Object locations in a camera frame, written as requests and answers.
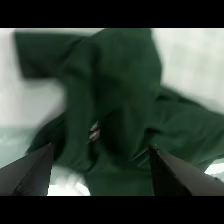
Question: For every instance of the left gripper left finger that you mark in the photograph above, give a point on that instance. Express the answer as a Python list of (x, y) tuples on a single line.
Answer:
[(30, 176)]

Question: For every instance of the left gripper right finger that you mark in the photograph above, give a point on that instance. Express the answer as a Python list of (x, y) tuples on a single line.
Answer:
[(180, 176)]

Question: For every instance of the dark green shirt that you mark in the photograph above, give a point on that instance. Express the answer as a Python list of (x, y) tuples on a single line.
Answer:
[(116, 86)]

